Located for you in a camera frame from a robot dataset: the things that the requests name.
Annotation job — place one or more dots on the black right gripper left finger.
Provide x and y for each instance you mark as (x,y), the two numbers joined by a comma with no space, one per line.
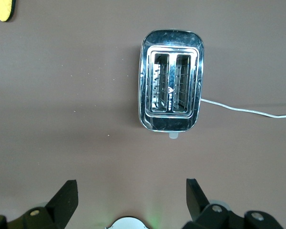
(59,210)

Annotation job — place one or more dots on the brown table cover sheet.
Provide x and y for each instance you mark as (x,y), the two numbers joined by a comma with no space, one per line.
(62,95)

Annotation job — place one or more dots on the chrome and beige toaster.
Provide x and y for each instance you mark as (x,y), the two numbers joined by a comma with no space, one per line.
(171,38)

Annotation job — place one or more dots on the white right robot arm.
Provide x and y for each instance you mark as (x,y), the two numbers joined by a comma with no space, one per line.
(128,224)

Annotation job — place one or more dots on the yellow quilted oven mitt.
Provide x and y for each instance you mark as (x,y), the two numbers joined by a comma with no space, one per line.
(4,9)

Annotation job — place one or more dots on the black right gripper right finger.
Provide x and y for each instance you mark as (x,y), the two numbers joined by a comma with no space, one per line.
(200,212)

